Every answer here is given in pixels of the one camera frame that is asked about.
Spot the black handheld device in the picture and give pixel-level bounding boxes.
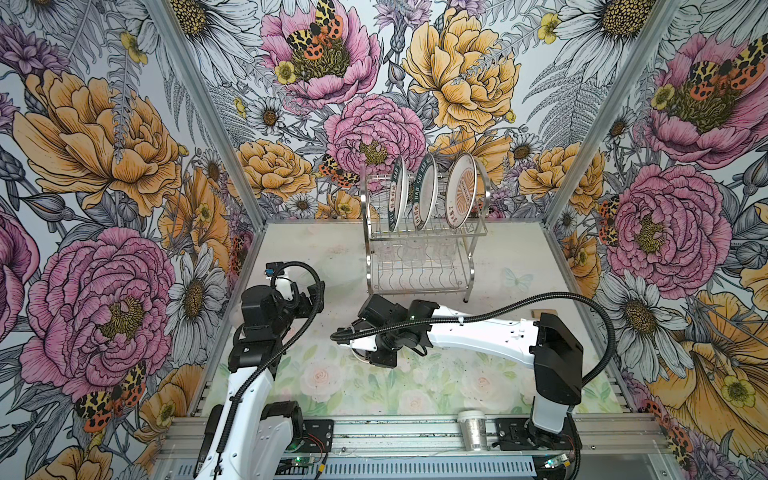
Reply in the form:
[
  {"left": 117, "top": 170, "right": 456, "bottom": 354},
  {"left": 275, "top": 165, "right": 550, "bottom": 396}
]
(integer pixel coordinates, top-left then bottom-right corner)
[{"left": 194, "top": 404, "right": 223, "bottom": 477}]

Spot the lavender bowl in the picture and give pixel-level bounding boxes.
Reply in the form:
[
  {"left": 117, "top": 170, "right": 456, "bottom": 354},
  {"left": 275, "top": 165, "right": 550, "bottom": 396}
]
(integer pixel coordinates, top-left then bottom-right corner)
[{"left": 349, "top": 339, "right": 378, "bottom": 363}]

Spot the chrome two-tier dish rack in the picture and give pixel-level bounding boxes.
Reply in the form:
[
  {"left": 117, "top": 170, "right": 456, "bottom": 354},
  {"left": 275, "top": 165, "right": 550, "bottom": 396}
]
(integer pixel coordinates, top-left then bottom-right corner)
[{"left": 360, "top": 174, "right": 490, "bottom": 303}]

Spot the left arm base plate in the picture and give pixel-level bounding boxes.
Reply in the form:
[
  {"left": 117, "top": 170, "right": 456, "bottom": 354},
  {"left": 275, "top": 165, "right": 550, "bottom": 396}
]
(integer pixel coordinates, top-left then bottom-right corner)
[{"left": 286, "top": 419, "right": 335, "bottom": 454}]

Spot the aluminium front rail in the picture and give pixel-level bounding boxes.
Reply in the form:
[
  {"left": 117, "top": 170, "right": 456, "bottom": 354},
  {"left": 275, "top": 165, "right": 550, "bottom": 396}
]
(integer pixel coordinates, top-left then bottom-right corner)
[{"left": 157, "top": 413, "right": 670, "bottom": 460}]

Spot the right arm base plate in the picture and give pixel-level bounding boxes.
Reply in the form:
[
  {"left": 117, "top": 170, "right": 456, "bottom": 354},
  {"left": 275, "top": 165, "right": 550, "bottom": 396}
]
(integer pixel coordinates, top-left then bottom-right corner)
[{"left": 494, "top": 417, "right": 582, "bottom": 451}]

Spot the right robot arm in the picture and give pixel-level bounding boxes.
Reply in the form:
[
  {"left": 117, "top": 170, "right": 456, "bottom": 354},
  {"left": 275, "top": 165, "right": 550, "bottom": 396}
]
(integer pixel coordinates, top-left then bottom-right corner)
[{"left": 336, "top": 295, "right": 584, "bottom": 435}]

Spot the green circuit board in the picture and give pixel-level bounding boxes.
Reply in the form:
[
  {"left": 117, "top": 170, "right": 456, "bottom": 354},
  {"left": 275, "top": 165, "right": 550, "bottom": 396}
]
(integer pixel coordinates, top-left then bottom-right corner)
[{"left": 278, "top": 457, "right": 327, "bottom": 471}]

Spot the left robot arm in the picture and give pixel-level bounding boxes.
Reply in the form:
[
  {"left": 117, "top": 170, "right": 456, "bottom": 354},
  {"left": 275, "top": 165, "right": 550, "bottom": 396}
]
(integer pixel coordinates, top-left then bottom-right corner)
[{"left": 195, "top": 278, "right": 325, "bottom": 479}]

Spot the small wooden mallet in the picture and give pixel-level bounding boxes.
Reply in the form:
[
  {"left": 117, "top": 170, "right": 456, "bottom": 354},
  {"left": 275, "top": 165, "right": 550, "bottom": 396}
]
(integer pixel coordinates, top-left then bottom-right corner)
[{"left": 531, "top": 309, "right": 558, "bottom": 320}]

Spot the white cylinder on rail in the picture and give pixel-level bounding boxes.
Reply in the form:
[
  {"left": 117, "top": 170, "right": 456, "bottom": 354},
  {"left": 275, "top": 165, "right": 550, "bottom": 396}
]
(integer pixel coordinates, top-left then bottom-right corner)
[{"left": 457, "top": 410, "right": 488, "bottom": 451}]

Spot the dark rimmed white plate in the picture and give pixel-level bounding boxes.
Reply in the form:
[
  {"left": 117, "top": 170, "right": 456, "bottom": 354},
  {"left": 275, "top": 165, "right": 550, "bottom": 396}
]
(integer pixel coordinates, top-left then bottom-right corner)
[{"left": 413, "top": 154, "right": 438, "bottom": 231}]

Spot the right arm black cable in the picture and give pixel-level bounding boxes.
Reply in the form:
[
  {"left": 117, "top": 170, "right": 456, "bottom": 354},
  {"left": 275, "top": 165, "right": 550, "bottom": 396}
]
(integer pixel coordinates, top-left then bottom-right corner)
[{"left": 329, "top": 291, "right": 617, "bottom": 388}]

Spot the pink patterned white plate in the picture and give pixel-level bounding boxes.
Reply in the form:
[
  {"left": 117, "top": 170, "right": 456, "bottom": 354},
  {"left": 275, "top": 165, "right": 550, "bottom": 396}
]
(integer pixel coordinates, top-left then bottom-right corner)
[{"left": 445, "top": 154, "right": 477, "bottom": 229}]

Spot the green rimmed white plate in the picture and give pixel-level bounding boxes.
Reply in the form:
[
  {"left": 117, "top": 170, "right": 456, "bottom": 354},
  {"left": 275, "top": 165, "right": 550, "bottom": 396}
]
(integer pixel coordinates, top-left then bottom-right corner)
[{"left": 388, "top": 158, "right": 408, "bottom": 232}]

